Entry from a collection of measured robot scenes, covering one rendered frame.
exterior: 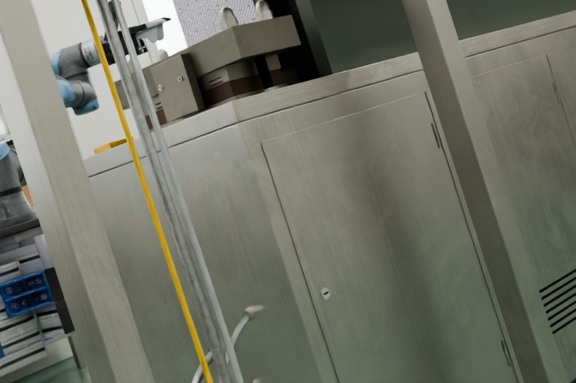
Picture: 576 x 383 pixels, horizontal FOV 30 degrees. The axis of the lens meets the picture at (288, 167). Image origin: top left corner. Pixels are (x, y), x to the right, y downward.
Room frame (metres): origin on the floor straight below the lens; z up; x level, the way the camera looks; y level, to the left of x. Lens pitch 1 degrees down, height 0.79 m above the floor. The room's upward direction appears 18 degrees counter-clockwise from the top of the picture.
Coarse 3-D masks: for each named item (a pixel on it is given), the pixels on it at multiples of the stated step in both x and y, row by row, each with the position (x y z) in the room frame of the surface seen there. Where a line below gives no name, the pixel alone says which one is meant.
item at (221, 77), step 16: (240, 64) 2.01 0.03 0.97; (272, 64) 2.07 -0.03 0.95; (208, 80) 2.03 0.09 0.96; (224, 80) 2.00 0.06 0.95; (240, 80) 2.01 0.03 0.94; (256, 80) 2.04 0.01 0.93; (208, 96) 2.04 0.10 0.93; (224, 96) 2.01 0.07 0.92; (240, 96) 2.00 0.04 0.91; (144, 112) 2.18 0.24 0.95; (160, 112) 2.15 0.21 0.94
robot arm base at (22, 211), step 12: (0, 192) 2.92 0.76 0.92; (12, 192) 2.93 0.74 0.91; (0, 204) 2.91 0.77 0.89; (12, 204) 2.92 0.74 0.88; (24, 204) 2.94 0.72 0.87; (0, 216) 2.91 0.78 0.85; (12, 216) 2.91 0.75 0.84; (24, 216) 2.92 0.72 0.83; (36, 216) 2.97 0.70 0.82; (0, 228) 2.90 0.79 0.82
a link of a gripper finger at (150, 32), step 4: (156, 20) 2.95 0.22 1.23; (160, 20) 2.95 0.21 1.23; (164, 20) 2.95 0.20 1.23; (148, 24) 2.94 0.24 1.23; (152, 24) 2.94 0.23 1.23; (156, 24) 2.94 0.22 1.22; (148, 28) 2.95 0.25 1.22; (152, 28) 2.95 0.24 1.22; (156, 28) 2.95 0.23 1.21; (144, 32) 2.96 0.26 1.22; (148, 32) 2.96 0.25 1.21; (152, 32) 2.95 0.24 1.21; (156, 32) 2.95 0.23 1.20; (140, 36) 2.97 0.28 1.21; (144, 36) 2.96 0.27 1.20; (148, 36) 2.96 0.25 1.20; (152, 36) 2.96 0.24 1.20; (156, 36) 2.95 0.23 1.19; (152, 40) 2.96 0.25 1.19; (156, 40) 2.96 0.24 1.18
